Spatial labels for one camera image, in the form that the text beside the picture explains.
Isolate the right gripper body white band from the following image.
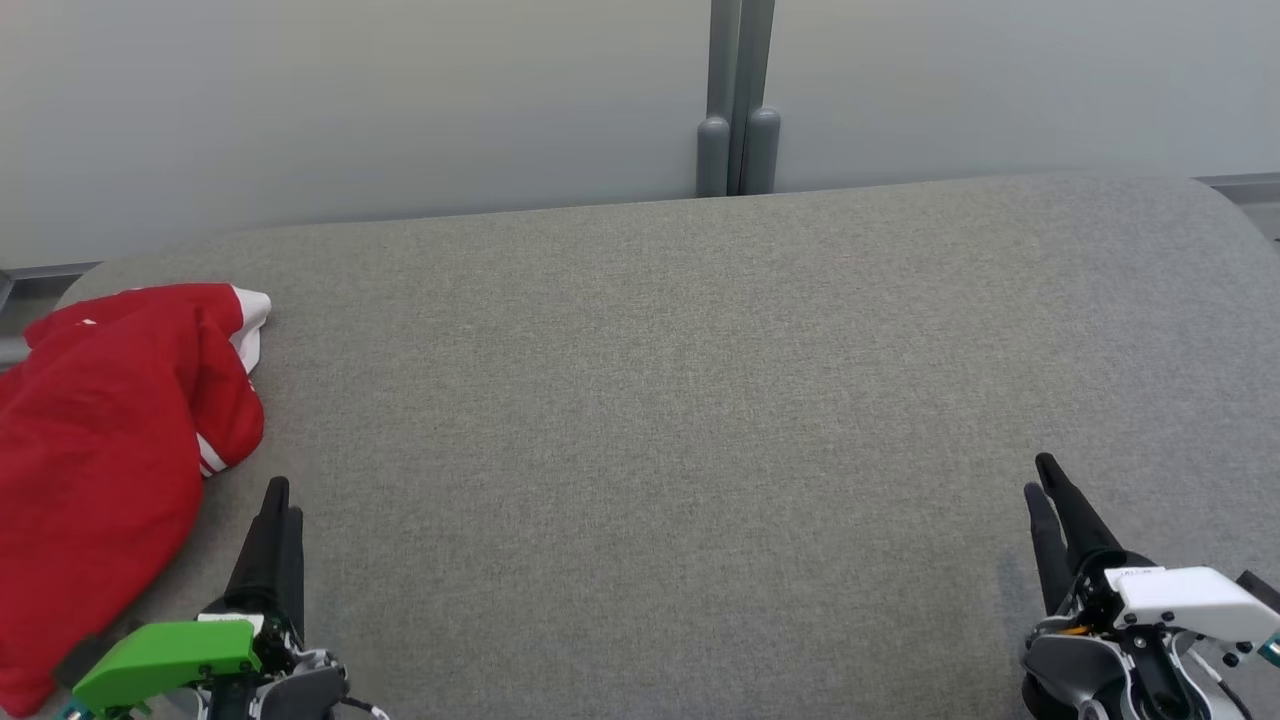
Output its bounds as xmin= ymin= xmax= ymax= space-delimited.
xmin=1050 ymin=565 xmax=1280 ymax=646

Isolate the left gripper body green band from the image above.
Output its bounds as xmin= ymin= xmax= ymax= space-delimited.
xmin=72 ymin=612 xmax=301 ymax=720

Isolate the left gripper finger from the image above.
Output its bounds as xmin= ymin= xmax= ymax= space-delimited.
xmin=225 ymin=477 xmax=291 ymax=619
xmin=282 ymin=507 xmax=305 ymax=641

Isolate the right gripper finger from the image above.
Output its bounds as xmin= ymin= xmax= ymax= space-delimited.
xmin=1036 ymin=453 xmax=1151 ymax=581
xmin=1024 ymin=483 xmax=1076 ymax=615

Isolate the grey wall base rail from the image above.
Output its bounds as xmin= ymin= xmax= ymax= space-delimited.
xmin=0 ymin=262 xmax=103 ymax=301
xmin=1193 ymin=172 xmax=1280 ymax=207

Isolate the grey metal partition post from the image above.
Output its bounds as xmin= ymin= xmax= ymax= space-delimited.
xmin=740 ymin=0 xmax=782 ymax=196
xmin=696 ymin=0 xmax=742 ymax=198

